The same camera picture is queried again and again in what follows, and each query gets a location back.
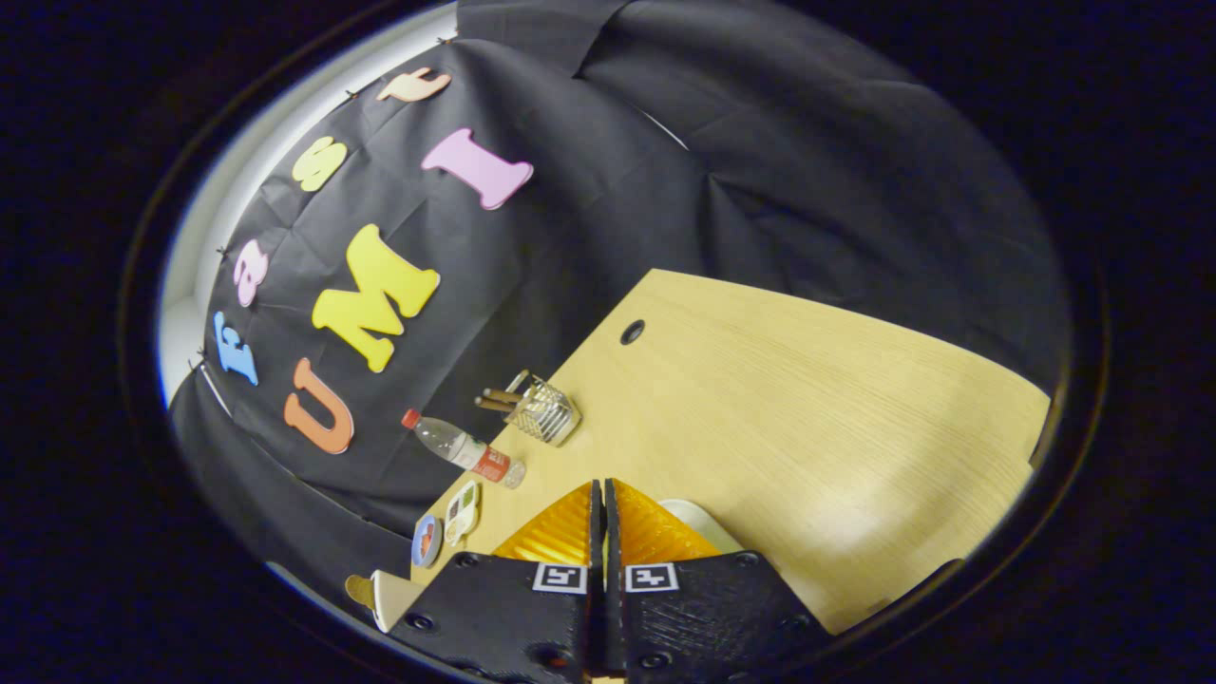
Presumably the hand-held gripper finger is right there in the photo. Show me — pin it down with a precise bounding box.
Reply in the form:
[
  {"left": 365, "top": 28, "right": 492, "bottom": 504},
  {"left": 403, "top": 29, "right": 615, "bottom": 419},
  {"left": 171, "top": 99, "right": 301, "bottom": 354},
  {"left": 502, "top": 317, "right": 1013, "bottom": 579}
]
[
  {"left": 605, "top": 478, "right": 837, "bottom": 684},
  {"left": 389, "top": 478, "right": 606, "bottom": 684}
]

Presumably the white rounded square plate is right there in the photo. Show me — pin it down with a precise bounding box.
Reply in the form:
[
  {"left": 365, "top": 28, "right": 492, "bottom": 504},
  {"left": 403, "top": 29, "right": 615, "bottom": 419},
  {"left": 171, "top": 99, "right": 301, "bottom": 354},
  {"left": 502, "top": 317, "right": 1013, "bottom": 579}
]
[{"left": 657, "top": 499, "right": 744, "bottom": 555}]

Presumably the white compartment seasoning dish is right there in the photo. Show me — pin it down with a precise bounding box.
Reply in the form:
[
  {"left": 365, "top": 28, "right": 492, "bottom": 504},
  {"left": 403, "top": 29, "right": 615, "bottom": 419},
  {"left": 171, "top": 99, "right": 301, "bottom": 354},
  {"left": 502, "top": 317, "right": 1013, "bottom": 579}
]
[{"left": 444, "top": 481, "right": 482, "bottom": 547}]

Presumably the clear red-capped water bottle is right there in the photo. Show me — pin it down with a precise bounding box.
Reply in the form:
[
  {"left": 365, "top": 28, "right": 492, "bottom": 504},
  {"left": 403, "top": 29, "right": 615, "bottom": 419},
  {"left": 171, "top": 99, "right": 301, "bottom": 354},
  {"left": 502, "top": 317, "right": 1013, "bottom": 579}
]
[{"left": 401, "top": 408, "right": 526, "bottom": 490}]

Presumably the blue round plate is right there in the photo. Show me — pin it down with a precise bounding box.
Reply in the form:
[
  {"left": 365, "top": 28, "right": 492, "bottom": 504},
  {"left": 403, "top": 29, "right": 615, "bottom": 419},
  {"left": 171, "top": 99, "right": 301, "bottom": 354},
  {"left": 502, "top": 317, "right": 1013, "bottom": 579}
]
[{"left": 411, "top": 514, "right": 445, "bottom": 569}]

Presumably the white toaster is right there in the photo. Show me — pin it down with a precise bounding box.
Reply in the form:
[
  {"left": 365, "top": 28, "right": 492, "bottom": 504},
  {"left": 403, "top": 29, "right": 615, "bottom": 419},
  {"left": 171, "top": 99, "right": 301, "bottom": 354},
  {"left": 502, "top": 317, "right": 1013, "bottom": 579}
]
[{"left": 370, "top": 568, "right": 426, "bottom": 634}]

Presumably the wire mesh utensil holder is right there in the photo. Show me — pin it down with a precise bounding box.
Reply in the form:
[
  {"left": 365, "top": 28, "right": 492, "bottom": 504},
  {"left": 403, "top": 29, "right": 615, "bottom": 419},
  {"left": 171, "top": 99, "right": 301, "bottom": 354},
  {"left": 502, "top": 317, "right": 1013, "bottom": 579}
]
[{"left": 505, "top": 375, "right": 582, "bottom": 447}]

